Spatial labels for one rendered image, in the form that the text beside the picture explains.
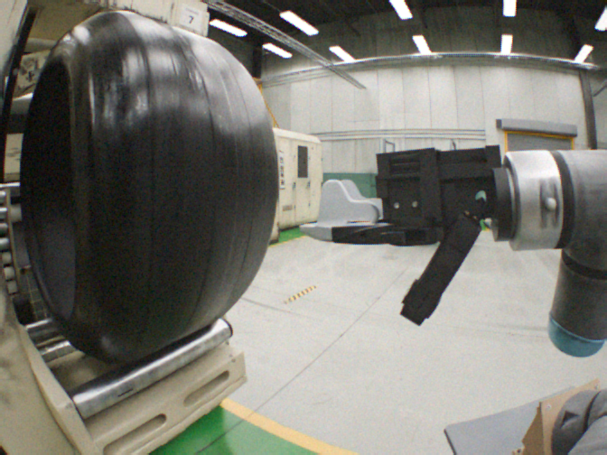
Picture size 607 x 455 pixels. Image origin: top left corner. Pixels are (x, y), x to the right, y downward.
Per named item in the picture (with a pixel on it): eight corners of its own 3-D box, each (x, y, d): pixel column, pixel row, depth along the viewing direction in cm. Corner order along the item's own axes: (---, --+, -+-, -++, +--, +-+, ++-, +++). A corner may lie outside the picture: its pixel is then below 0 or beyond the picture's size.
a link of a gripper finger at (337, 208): (296, 184, 34) (380, 175, 29) (303, 238, 34) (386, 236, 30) (281, 185, 31) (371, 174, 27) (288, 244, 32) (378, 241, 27)
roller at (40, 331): (23, 335, 38) (18, 322, 40) (29, 352, 39) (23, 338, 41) (149, 292, 68) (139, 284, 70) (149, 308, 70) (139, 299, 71)
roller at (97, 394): (79, 429, 26) (69, 406, 25) (66, 410, 28) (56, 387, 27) (234, 341, 56) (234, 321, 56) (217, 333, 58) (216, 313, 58)
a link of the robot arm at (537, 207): (538, 239, 26) (564, 260, 18) (498, 241, 28) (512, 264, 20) (533, 154, 25) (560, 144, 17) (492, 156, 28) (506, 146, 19)
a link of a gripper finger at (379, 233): (343, 220, 32) (427, 215, 28) (344, 237, 32) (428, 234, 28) (324, 226, 28) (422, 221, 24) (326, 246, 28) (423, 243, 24)
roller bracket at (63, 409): (87, 463, 22) (55, 409, 21) (17, 349, 41) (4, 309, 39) (104, 453, 25) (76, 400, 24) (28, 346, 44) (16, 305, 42)
